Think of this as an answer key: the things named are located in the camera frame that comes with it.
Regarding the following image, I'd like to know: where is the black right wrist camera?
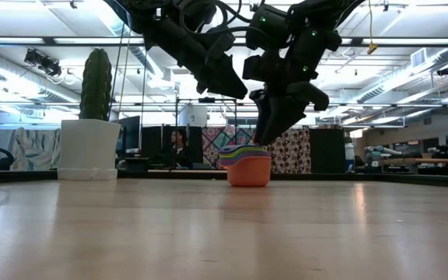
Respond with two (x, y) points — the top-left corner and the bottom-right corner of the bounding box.
(243, 54), (271, 81)

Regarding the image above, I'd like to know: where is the black left wrist camera cable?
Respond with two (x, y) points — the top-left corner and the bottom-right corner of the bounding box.
(177, 0), (256, 44)

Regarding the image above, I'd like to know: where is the white wall air vent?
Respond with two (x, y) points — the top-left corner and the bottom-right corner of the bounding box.
(410, 47), (428, 69)

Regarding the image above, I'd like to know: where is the green cactus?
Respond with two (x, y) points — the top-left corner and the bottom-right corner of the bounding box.
(79, 47), (113, 121)

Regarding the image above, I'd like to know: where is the grey background robot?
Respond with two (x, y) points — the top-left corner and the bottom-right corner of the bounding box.
(363, 145), (402, 169)

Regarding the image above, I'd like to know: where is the wooden background table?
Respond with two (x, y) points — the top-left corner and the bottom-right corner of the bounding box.
(379, 157), (448, 165)

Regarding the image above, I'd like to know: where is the white cylindrical tank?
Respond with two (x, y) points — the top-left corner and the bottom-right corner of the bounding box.
(177, 103), (208, 128)

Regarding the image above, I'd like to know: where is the dark blue measuring cup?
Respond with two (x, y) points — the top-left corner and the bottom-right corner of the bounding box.
(219, 144), (268, 153)

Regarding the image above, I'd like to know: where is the orange measuring cup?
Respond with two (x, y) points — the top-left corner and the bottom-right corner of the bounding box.
(226, 155), (272, 188)

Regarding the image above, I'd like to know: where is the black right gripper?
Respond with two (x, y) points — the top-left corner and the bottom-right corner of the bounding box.
(249, 29), (344, 146)

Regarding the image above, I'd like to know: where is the black cabinet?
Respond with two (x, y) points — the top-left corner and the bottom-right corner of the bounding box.
(309, 128), (346, 174)

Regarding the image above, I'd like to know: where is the black ceiling spotlight cluster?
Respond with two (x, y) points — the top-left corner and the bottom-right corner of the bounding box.
(23, 48), (64, 78)

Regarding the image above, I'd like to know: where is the black overhead rig beam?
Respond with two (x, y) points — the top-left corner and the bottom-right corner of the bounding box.
(0, 36), (448, 48)

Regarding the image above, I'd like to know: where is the person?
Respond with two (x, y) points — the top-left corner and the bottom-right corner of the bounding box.
(168, 128), (191, 166)

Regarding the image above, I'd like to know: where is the white plant pot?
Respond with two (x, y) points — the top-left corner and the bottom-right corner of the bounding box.
(57, 118), (122, 181)

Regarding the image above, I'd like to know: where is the colourful patterned quilt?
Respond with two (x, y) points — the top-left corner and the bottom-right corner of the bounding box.
(201, 126), (266, 169)

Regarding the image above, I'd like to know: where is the brown dotted cloth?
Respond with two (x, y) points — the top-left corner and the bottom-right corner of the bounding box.
(266, 126), (311, 174)

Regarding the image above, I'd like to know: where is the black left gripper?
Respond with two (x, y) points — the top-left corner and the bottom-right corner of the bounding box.
(144, 17), (248, 100)

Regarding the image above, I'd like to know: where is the yellow hanging hook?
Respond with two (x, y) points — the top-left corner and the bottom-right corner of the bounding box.
(366, 0), (379, 55)

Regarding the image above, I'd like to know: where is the black partition panel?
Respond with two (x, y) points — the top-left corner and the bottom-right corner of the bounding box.
(141, 124), (204, 168)

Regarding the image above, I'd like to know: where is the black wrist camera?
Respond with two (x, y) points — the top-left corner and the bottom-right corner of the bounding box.
(204, 33), (236, 59)
(243, 54), (271, 81)

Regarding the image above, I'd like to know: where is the black background monitor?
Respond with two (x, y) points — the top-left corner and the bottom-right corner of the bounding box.
(117, 115), (142, 156)

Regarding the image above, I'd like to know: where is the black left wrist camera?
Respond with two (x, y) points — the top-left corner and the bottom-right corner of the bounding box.
(204, 33), (236, 59)

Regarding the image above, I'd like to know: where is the leaf patterned cloth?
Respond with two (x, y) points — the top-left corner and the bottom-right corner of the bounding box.
(9, 127), (61, 171)

